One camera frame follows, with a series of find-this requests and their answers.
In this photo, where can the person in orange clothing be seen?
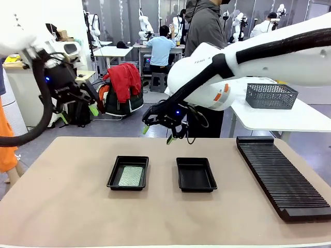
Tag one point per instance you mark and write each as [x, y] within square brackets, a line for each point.
[6, 155]

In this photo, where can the grey plastic mesh basket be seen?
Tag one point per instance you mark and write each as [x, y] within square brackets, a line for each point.
[271, 96]

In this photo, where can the grey plastic stool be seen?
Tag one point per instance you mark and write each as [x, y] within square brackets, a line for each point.
[158, 82]

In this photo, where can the dark green bag pile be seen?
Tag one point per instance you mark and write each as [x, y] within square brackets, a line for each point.
[116, 106]

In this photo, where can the small wooden-top desk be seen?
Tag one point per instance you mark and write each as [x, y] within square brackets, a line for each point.
[86, 75]

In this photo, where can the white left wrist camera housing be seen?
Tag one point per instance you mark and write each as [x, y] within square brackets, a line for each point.
[72, 50]

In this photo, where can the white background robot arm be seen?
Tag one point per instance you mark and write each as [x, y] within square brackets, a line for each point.
[178, 25]
[94, 24]
[144, 27]
[239, 23]

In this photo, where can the white desk with cap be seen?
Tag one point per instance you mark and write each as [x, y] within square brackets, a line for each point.
[112, 51]

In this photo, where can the grey backpack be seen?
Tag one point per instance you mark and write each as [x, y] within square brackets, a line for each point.
[97, 83]

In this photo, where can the white cabinet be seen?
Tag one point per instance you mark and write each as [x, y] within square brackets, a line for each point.
[26, 87]

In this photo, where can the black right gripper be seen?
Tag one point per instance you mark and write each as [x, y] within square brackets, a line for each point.
[170, 115]

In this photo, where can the small cardboard box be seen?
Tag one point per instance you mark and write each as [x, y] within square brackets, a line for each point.
[71, 40]
[62, 34]

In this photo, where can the red jacket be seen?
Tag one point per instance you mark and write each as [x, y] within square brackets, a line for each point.
[124, 80]

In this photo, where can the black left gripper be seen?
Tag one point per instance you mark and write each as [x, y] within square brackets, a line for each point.
[63, 82]

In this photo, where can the person in blue shirt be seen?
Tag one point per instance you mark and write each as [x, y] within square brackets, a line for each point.
[161, 50]

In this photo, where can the black cap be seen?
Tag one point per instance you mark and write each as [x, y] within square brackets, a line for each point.
[122, 45]

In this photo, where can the grey metal workbench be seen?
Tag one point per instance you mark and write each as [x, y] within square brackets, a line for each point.
[141, 51]

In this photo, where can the black backpack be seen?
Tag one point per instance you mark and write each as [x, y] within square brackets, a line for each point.
[80, 118]

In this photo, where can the black slotted board rack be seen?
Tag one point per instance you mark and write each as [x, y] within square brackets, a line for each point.
[282, 178]

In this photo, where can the black ESD tray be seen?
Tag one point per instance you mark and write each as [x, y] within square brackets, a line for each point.
[128, 173]
[196, 175]

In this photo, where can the white cylindrical air purifier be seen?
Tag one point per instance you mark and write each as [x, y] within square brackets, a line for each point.
[14, 111]

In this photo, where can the person in grey jacket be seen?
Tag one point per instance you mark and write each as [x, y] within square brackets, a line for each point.
[204, 28]

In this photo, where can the person in white coat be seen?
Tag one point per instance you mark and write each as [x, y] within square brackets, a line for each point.
[262, 27]

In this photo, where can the white side table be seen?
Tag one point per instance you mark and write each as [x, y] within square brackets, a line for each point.
[284, 118]

